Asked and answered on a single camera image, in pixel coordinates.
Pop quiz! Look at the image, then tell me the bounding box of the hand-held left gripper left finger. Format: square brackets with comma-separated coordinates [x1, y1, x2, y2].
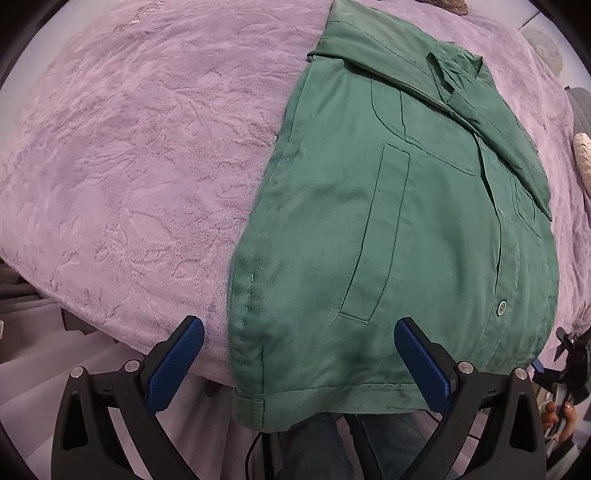
[52, 315, 206, 480]

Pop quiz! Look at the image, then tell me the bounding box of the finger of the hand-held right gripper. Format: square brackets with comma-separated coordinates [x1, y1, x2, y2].
[531, 356, 563, 385]

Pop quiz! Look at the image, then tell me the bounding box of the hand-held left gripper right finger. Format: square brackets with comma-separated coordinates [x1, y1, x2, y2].
[394, 316, 548, 480]

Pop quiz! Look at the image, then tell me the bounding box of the green work jacket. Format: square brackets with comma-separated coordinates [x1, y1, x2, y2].
[227, 0, 561, 432]

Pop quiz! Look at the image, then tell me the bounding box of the person's right hand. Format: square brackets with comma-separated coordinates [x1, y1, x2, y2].
[539, 400, 579, 445]

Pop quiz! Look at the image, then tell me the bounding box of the light grey bed sheet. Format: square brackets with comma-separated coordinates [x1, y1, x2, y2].
[0, 265, 289, 480]

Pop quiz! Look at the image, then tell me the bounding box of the purple plush blanket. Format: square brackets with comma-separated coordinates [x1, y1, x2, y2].
[0, 0, 591, 391]

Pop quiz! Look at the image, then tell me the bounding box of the cream quilted cushion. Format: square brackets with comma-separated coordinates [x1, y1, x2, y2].
[573, 131, 591, 188]

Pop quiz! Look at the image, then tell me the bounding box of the grey ribbed cushion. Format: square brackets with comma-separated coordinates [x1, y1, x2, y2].
[566, 87, 591, 134]

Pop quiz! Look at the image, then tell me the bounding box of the pale patterned pillow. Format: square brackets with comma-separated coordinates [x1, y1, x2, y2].
[525, 27, 565, 77]

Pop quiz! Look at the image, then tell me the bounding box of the brown knit cloth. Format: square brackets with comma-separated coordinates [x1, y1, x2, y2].
[424, 0, 468, 16]

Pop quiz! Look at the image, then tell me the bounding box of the black cable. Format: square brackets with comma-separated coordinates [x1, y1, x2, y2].
[244, 430, 267, 480]

